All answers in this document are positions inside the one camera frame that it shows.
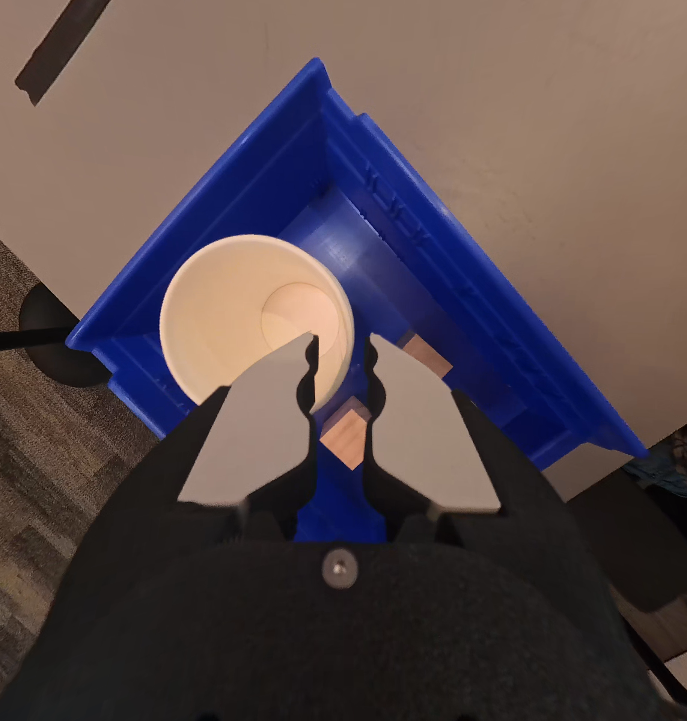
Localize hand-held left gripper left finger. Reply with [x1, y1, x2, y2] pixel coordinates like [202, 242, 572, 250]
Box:
[177, 331, 322, 536]

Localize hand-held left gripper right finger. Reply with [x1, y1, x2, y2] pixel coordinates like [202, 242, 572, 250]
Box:
[364, 332, 503, 533]

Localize wooden cube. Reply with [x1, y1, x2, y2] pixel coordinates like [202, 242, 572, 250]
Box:
[399, 332, 455, 379]
[320, 396, 374, 472]

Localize white paper cup green band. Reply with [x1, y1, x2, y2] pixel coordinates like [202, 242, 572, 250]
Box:
[159, 234, 357, 416]

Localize blue plastic bin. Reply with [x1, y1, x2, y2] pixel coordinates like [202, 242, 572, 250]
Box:
[66, 56, 649, 542]

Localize black round stand base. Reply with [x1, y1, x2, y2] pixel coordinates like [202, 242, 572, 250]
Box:
[0, 282, 113, 391]

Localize black chair armrest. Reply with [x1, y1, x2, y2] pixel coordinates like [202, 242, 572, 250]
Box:
[563, 470, 687, 616]

